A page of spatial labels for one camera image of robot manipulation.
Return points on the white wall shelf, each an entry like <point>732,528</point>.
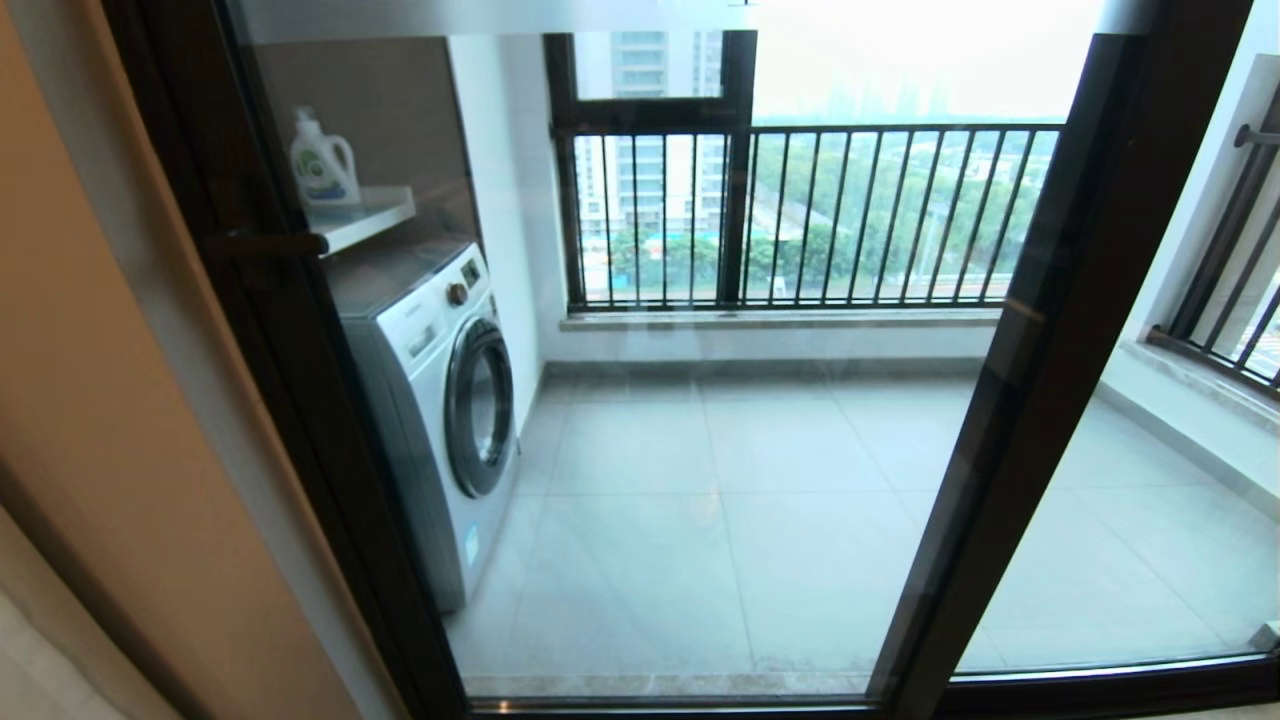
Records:
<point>365,215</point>

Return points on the black window frame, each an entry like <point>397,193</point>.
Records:
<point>738,200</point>

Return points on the dark brown fixed glass door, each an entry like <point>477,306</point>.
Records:
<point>1020,400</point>

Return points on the white laundry detergent bottle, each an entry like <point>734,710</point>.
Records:
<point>322,165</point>

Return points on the black metal balcony railing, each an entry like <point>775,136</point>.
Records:
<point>900,128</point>
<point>1200,352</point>

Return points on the grey stone window sill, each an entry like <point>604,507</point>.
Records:
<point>1200,390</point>

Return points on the dark brown sliding glass door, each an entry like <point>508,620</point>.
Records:
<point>320,400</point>

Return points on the white front-load washing machine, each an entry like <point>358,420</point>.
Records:
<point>430,400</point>

